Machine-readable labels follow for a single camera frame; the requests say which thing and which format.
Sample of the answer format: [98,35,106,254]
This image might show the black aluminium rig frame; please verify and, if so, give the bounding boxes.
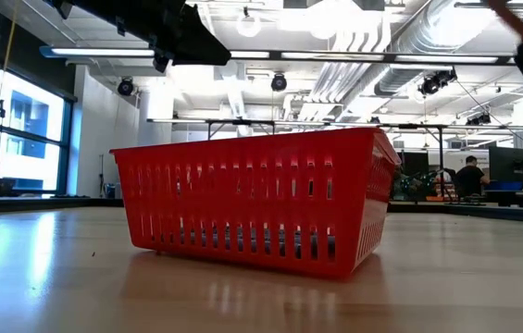
[0,196,523,226]

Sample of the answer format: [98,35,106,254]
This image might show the black ceiling spotlight cluster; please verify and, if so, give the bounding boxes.
[417,68,458,97]
[467,112,492,126]

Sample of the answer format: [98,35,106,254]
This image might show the yellow hanging cord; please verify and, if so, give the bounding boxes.
[0,0,18,140]

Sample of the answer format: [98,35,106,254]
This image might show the large window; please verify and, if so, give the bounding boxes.
[0,68,75,198]

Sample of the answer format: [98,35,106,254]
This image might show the silver round ceiling duct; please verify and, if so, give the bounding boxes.
[374,0,456,96]

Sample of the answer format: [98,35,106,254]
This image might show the blue bin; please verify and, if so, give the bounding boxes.
[485,179,523,192]

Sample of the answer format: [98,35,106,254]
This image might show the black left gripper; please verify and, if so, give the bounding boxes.
[52,0,232,73]

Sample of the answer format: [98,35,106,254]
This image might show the person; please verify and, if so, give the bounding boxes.
[455,155,492,199]

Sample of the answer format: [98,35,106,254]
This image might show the black computer monitor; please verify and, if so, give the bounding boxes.
[488,145,523,189]

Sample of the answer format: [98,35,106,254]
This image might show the white ceiling conduit bundle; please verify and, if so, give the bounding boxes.
[309,27,387,121]

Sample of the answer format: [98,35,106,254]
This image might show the red plastic basket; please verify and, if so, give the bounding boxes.
[108,126,402,281]

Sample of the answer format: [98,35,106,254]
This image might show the overhead LED light bar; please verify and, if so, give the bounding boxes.
[38,44,523,66]

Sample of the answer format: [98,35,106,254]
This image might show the round ceiling lamp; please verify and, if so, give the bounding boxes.
[235,11,262,39]

